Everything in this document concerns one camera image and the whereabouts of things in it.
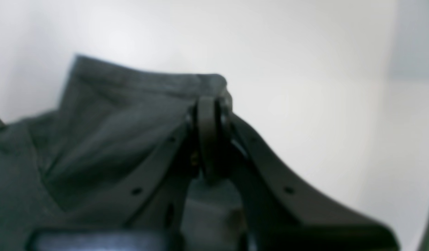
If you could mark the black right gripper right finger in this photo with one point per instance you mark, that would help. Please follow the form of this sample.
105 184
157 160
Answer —
283 212

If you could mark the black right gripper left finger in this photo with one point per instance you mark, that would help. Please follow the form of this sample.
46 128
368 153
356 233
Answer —
143 212

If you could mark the dark grey t-shirt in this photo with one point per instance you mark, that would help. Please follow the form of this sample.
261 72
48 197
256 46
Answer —
110 118

